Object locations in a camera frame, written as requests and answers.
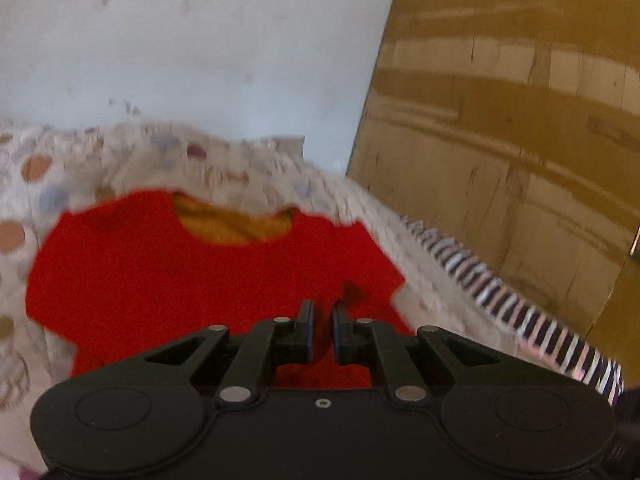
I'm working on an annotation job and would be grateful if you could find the red t-shirt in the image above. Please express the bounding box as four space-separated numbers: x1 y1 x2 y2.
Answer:
25 187 416 391

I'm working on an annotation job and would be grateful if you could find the black white striped pillow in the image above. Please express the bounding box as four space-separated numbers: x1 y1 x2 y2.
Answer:
400 215 626 407

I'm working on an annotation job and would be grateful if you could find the wooden wardrobe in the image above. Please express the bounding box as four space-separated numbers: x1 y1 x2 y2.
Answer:
345 0 640 392

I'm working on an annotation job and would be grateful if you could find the patterned beige quilt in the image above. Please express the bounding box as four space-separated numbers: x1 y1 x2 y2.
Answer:
0 119 621 480

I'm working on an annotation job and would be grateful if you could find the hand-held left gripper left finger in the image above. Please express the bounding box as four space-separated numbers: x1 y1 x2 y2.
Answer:
144 299 317 407

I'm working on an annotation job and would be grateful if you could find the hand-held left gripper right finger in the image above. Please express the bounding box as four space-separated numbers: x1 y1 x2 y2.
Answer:
332 300 502 404

